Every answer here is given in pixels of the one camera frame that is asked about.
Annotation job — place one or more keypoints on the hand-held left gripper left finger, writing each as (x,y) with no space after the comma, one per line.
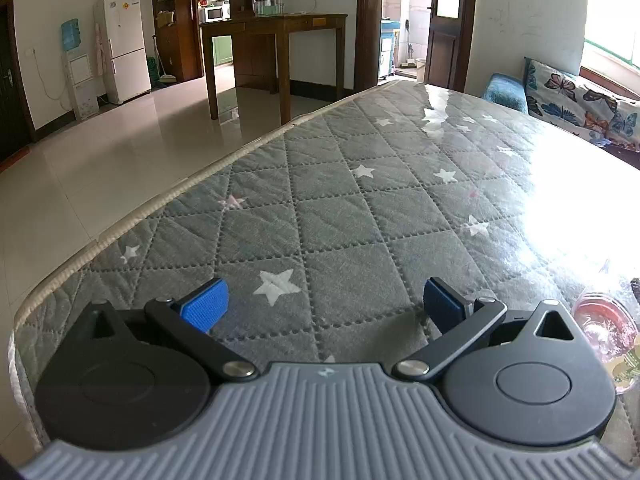
(205,301)

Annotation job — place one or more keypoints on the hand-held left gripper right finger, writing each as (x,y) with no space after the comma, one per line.
(442,303)

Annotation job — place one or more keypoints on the pink translucent glass container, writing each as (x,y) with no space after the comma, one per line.
(600,320)

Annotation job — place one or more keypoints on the grey quilted star table cover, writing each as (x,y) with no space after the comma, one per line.
(350,210)

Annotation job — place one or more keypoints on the blue sofa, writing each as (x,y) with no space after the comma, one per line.
(502,90)

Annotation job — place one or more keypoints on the broom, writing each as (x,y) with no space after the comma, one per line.
(165,79)

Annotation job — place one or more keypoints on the white bucket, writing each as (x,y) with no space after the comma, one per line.
(421,71)

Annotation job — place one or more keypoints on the butterfly print pillow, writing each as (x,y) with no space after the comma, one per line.
(627,120)
(555,90)

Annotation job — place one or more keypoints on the wooden door with glass pane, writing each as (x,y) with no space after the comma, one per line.
(442,55)

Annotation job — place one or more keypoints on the white water dispenser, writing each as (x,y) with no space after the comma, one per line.
(80,85)

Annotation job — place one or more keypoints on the blue and white cabinet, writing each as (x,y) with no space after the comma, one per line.
(387,50)

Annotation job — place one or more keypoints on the white refrigerator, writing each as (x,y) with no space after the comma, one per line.
(125,35)

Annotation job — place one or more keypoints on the white microwave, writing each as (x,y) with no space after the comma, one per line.
(215,13)

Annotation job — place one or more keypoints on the dark wooden table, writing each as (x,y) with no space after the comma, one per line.
(280,22)

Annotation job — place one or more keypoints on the dark entrance door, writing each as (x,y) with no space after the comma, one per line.
(12,85)

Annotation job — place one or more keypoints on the dark wooden shelf unit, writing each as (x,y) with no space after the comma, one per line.
(182,10)

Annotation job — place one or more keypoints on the cluster of glass jars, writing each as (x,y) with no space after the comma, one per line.
(267,5)

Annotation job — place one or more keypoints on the green framed window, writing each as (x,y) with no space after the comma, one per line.
(615,10)

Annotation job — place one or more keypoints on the dark wooden door frame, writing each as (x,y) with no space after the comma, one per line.
(367,20)

